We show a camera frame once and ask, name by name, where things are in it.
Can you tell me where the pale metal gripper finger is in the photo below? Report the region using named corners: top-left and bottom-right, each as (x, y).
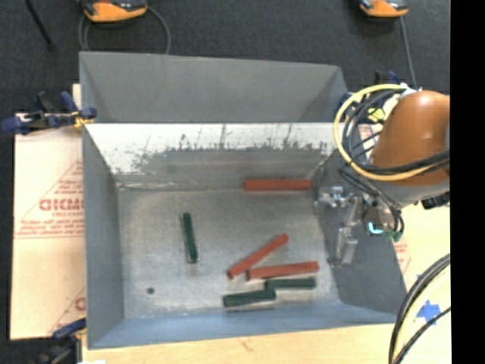
top-left (313, 186), bottom-right (357, 215)
top-left (327, 227), bottom-right (359, 267)

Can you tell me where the red-brown flat block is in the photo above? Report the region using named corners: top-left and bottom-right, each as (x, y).
top-left (243, 179), bottom-right (312, 193)
top-left (246, 261), bottom-right (320, 281)
top-left (226, 234), bottom-right (289, 280)

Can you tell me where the dark green flat block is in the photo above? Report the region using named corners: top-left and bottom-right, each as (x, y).
top-left (180, 212), bottom-right (199, 264)
top-left (222, 288), bottom-right (277, 309)
top-left (264, 277), bottom-right (318, 291)

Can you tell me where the grey metal bin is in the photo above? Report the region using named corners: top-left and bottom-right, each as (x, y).
top-left (78, 50), bottom-right (408, 350)

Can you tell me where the black cylinder on white bracket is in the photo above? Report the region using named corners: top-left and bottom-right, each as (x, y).
top-left (419, 193), bottom-right (451, 210)

